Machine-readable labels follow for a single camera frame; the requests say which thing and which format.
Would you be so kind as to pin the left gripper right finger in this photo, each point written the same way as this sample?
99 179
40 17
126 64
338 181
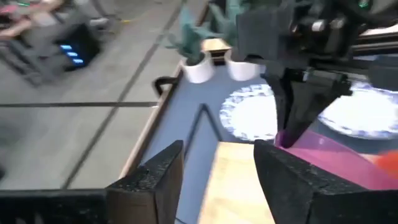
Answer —
289 186

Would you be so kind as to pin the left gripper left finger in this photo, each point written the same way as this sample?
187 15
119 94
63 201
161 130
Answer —
146 193

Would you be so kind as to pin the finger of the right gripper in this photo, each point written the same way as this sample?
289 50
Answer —
298 109
264 34

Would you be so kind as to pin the purple translucent plastic bowl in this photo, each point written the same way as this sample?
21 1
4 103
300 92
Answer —
326 158

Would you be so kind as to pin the blue patterned white plate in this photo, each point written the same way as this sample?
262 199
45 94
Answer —
248 115
367 112

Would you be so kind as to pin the red translucent plastic bowl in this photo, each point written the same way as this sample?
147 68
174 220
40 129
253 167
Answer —
390 163

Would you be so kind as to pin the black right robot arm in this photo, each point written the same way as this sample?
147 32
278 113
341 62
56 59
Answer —
348 7

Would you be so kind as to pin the green plant in white pot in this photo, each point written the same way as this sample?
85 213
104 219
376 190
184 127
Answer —
242 71
199 73

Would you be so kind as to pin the wooden tray board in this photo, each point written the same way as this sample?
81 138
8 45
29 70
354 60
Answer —
236 186

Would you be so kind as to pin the black curved clamp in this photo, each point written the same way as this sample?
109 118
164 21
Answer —
159 82

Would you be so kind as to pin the black device with blue lights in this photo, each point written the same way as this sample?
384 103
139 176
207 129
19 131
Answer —
81 46

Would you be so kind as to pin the person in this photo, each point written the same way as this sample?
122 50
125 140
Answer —
15 31

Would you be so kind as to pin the black metal table frame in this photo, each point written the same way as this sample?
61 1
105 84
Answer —
377 46

